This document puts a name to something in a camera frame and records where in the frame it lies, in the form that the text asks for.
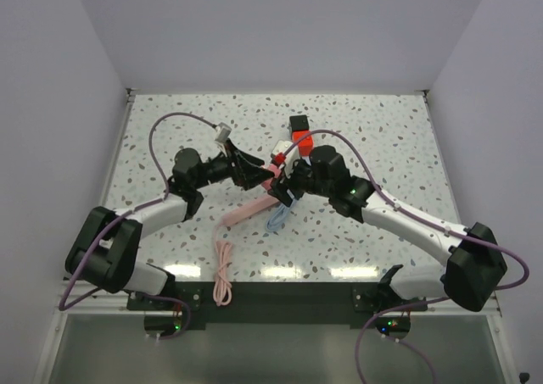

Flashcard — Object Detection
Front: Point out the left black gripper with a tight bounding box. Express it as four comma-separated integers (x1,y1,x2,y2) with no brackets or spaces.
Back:
193,138,273,191

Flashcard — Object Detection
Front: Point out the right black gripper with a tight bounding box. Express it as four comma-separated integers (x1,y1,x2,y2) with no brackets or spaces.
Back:
269,157,333,207

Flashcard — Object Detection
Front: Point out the pink plug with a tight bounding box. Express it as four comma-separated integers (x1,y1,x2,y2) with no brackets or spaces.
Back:
260,163,282,192

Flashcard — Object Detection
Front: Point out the red cube plug adapter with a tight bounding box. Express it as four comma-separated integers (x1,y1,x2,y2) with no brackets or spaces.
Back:
291,130,314,158

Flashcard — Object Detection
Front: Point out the black cube plug adapter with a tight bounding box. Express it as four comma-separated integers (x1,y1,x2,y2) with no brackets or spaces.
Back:
288,114,310,132

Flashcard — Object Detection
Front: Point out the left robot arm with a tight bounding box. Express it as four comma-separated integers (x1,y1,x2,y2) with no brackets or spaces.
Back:
65,141,274,309

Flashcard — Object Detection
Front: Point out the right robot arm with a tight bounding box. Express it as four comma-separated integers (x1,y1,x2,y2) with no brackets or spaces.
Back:
270,146,507,312

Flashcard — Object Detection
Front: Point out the pink power strip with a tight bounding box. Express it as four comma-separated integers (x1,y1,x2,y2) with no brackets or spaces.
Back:
221,194,278,227

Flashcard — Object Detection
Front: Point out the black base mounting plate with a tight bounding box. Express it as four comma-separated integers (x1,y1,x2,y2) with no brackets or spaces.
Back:
126,281,428,331

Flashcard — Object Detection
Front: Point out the blue power cord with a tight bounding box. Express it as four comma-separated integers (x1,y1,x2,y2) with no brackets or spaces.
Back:
265,201,296,233

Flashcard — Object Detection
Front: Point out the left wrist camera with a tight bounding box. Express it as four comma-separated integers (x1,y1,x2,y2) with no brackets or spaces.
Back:
215,123,232,145

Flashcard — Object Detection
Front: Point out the pink power cord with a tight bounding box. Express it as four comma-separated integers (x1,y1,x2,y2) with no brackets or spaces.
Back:
211,222,235,307

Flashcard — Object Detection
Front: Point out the aluminium frame rail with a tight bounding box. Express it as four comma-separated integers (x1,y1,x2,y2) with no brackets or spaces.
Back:
53,280,504,317

